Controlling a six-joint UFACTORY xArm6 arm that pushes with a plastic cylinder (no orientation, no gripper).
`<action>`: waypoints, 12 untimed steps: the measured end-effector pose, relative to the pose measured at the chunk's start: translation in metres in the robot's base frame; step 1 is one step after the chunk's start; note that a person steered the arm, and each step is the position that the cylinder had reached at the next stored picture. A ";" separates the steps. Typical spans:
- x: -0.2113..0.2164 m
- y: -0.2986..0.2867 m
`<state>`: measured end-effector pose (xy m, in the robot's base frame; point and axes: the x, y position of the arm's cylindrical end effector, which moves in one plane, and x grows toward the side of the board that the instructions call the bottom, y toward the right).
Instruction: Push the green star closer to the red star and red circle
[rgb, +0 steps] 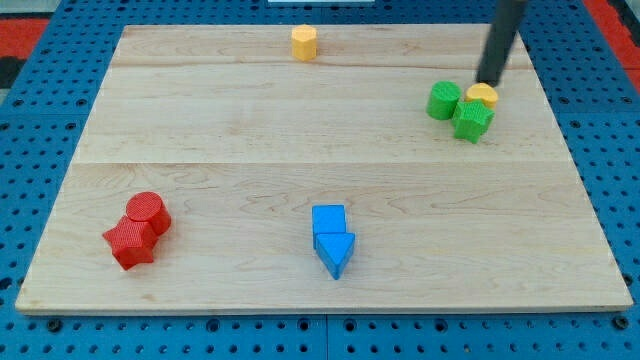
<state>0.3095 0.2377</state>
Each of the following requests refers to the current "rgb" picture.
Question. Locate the green star block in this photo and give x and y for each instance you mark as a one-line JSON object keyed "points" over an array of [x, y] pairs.
{"points": [[471, 120]]}

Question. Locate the red star block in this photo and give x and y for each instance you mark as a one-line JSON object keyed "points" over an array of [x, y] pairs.
{"points": [[131, 242]]}

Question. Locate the blue cube block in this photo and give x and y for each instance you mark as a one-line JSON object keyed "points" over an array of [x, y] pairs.
{"points": [[328, 218]]}

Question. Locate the blue triangle block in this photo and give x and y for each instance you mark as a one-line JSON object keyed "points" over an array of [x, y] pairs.
{"points": [[335, 251]]}

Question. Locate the light wooden board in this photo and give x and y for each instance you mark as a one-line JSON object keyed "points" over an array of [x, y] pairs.
{"points": [[240, 141]]}

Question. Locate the yellow hexagon block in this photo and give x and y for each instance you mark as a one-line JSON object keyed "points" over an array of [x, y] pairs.
{"points": [[304, 42]]}

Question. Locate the green cylinder block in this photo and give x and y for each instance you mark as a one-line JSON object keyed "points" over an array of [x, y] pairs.
{"points": [[443, 100]]}

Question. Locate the red cylinder block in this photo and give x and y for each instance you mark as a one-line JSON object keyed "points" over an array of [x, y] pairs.
{"points": [[149, 207]]}

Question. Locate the yellow heart block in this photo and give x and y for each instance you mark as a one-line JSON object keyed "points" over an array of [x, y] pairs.
{"points": [[483, 92]]}

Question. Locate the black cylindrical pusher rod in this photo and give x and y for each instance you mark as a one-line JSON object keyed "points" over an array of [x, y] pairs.
{"points": [[508, 17]]}

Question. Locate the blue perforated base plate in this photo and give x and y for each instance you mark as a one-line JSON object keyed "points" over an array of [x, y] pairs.
{"points": [[42, 116]]}

